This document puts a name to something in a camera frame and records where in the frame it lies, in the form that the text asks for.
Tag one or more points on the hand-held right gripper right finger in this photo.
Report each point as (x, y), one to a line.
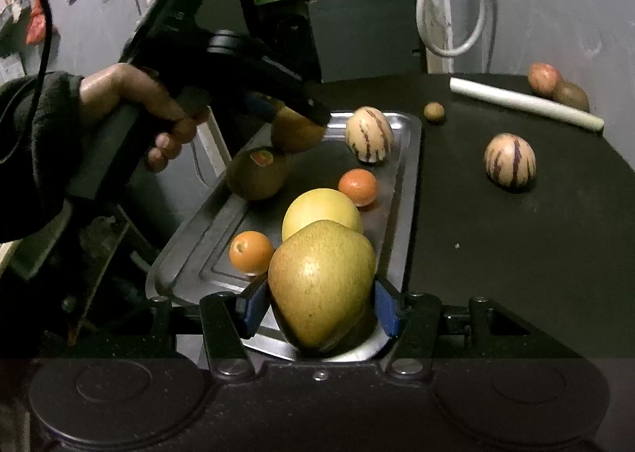
(389, 305)

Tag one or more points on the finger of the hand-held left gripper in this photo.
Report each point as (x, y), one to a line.
(260, 102)

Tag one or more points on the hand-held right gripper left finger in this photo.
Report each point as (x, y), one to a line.
(253, 305)

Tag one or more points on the brown-green round fruit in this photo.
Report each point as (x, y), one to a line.
(297, 134)

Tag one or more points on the small orange tangerine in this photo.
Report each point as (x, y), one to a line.
(358, 186)
(250, 253)

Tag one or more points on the yellow-green pear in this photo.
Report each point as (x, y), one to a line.
(322, 283)

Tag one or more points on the metal tray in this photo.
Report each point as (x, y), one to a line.
(382, 233)

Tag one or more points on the kiwi with sticker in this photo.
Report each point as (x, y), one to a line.
(253, 181)

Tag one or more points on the yellow lemon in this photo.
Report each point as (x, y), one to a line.
(317, 209)

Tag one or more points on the person's left hand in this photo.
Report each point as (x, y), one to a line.
(114, 85)

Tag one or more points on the striped pepino melon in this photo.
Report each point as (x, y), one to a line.
(510, 162)
(369, 134)

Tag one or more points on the dark grey cabinet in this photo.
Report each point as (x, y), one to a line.
(367, 35)

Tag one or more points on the red mesh bag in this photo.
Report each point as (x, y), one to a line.
(35, 30)
(38, 5)

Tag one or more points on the dark wooden stand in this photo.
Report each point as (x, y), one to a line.
(99, 253)

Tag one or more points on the small brown longan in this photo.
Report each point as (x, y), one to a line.
(433, 112)

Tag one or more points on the white plastic tube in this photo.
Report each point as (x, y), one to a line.
(521, 102)

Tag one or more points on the reddish round fruit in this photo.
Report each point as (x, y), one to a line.
(543, 78)

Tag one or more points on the brown kiwi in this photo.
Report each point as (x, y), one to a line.
(571, 97)

